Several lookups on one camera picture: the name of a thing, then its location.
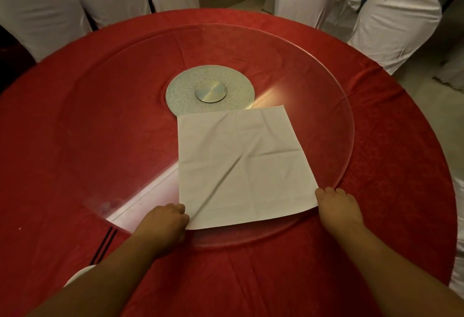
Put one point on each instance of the round metal hub cap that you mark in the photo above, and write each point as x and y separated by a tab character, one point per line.
211	91

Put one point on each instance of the person's right forearm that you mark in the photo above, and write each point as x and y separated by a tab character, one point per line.
391	277

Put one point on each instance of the black chopstick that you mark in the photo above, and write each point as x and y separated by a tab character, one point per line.
101	246
107	248

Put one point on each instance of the person's left fingers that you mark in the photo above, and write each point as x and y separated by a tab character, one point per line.
178	213

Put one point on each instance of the white cloth napkin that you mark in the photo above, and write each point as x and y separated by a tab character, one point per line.
239	164

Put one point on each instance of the person's right fingers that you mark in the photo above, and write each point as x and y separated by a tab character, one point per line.
329	192

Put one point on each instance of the silver speckled turntable base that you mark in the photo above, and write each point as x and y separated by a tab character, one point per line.
181	95

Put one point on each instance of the person's left hand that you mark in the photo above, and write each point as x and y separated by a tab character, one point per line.
159	226

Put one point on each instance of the red tablecloth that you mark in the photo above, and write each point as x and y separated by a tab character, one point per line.
391	153

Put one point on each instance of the person's left forearm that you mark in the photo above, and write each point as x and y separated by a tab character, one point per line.
105	280

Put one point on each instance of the person's right hand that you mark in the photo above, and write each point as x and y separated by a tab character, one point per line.
339	211

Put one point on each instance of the round glass turntable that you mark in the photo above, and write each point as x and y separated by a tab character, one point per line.
119	128

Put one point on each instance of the white dish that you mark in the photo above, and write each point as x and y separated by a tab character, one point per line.
78	274

